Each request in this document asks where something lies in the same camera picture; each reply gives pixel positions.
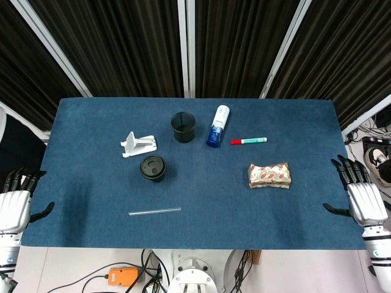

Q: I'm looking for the beige red printed snack package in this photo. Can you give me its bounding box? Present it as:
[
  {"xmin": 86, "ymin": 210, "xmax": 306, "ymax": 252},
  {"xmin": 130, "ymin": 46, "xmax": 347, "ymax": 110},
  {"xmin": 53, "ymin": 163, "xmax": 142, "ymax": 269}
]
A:
[{"xmin": 246, "ymin": 161, "xmax": 292, "ymax": 190}]

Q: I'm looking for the white plastic phone stand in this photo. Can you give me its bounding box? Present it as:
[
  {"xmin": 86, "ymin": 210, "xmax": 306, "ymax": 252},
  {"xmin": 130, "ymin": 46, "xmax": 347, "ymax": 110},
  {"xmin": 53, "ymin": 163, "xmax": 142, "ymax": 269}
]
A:
[{"xmin": 119, "ymin": 131, "xmax": 158, "ymax": 159}]

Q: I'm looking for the red capped marker pen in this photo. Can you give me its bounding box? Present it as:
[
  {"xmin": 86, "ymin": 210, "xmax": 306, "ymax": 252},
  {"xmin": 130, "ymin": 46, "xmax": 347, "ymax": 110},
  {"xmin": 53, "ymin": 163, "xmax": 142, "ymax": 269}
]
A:
[{"xmin": 230, "ymin": 137, "xmax": 269, "ymax": 146}]

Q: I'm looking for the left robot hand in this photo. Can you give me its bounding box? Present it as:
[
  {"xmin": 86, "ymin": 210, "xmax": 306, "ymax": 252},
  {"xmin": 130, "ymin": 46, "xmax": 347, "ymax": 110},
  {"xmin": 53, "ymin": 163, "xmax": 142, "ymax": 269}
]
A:
[{"xmin": 0, "ymin": 167, "xmax": 56, "ymax": 235}]

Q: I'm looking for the orange power box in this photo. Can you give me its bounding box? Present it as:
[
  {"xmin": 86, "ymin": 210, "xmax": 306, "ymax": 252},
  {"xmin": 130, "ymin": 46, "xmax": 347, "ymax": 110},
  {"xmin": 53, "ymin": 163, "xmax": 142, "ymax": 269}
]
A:
[{"xmin": 108, "ymin": 267, "xmax": 139, "ymax": 288}]

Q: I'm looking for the transparent straw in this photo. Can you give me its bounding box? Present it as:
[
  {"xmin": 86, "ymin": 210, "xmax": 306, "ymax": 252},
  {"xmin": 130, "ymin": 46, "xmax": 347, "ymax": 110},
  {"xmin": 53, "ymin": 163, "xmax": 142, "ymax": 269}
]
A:
[{"xmin": 128, "ymin": 207, "xmax": 182, "ymax": 217}]

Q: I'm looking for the white and blue bottle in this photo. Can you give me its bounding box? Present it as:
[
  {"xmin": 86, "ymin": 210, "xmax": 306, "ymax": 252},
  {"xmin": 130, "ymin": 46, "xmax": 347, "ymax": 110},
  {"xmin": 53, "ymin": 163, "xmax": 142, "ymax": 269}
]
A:
[{"xmin": 205, "ymin": 104, "xmax": 231, "ymax": 148}]

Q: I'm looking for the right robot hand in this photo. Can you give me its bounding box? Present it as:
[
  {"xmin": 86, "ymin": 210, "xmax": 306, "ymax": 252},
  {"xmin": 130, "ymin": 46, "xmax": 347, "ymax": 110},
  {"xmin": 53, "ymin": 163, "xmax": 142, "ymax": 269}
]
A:
[{"xmin": 322, "ymin": 154, "xmax": 389, "ymax": 227}]

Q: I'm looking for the black mesh pen holder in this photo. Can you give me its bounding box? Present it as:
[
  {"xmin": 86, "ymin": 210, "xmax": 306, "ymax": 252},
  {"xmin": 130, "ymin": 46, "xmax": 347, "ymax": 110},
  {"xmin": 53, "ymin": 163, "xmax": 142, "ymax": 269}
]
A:
[{"xmin": 170, "ymin": 112, "xmax": 197, "ymax": 144}]

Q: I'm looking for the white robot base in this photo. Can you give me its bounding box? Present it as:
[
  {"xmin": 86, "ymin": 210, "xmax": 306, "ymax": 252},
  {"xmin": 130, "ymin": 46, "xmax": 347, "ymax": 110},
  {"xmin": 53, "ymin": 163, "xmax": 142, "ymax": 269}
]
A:
[{"xmin": 151, "ymin": 249, "xmax": 235, "ymax": 293}]

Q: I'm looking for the black lidded coffee cup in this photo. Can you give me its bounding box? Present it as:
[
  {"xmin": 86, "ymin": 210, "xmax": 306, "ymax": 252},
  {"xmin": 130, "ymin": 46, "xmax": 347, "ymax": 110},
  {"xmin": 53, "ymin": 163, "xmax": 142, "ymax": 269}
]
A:
[{"xmin": 140, "ymin": 154, "xmax": 167, "ymax": 183}]

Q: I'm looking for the person in black trousers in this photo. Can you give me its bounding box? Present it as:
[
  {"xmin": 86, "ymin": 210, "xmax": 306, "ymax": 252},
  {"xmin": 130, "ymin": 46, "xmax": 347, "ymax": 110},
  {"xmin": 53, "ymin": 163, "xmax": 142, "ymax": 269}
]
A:
[{"xmin": 0, "ymin": 106, "xmax": 46, "ymax": 184}]

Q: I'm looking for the blue table cloth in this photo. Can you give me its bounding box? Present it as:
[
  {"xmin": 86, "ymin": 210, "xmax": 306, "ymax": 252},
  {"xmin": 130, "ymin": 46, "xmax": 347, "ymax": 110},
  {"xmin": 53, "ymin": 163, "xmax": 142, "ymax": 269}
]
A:
[{"xmin": 20, "ymin": 97, "xmax": 368, "ymax": 251}]

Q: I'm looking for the black and white sneaker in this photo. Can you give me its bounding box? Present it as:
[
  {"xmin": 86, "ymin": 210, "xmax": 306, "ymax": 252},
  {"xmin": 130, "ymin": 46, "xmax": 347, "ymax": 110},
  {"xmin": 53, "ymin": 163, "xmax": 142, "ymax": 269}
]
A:
[{"xmin": 364, "ymin": 146, "xmax": 391, "ymax": 188}]

